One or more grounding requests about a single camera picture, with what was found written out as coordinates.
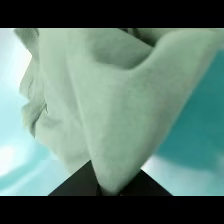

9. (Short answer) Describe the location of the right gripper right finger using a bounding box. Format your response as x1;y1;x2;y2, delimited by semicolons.
119;168;174;197

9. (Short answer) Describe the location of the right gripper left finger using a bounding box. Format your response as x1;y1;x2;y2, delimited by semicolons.
48;159;102;197

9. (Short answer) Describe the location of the pale green garment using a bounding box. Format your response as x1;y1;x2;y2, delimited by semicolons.
13;28;224;197

